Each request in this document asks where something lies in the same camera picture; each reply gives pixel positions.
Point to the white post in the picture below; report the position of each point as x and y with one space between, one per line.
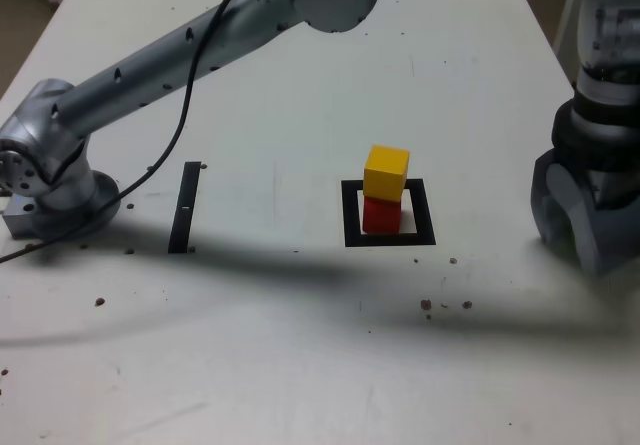
570 5

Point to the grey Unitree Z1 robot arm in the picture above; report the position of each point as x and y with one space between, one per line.
150 60

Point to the black tape square outline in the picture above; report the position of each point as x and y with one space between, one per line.
350 215

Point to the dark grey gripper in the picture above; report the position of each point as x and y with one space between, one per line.
617 187

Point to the red cube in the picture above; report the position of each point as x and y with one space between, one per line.
381 217

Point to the yellow cube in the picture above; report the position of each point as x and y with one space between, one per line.
384 172

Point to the black tape strip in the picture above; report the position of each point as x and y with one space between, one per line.
182 215

